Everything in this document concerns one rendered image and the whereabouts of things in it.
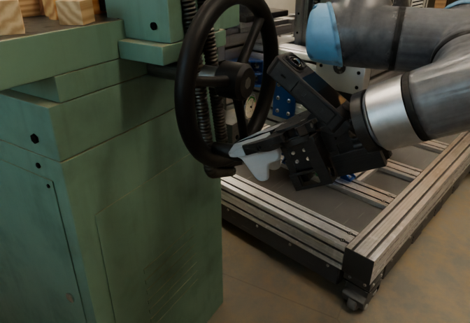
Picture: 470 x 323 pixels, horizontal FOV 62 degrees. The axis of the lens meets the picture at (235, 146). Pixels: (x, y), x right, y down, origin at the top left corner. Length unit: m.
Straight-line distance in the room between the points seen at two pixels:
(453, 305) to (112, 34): 1.27
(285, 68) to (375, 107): 0.11
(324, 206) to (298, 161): 0.92
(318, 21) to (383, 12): 0.07
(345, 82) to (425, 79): 0.61
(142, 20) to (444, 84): 0.45
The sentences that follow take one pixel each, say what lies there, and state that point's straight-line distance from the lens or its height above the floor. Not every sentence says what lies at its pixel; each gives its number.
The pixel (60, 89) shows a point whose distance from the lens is 0.62.
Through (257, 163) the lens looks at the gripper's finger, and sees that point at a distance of 0.52.
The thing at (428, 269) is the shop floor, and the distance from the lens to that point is 1.59.
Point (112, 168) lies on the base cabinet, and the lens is 0.72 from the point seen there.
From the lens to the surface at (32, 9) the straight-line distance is 0.78.
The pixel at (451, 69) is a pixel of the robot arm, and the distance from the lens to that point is 0.42.
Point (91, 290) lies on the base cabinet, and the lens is 0.81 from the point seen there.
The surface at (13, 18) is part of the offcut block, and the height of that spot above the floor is 0.92.
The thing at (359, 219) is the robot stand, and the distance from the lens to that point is 1.38.
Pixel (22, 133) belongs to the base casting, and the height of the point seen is 0.74.
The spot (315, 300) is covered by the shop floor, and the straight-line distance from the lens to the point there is 1.37.
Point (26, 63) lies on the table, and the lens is 0.59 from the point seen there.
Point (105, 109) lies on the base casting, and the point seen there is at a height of 0.77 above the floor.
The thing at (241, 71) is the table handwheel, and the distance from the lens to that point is 0.62.
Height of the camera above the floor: 1.00
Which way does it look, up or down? 26 degrees down
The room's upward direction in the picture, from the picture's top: straight up
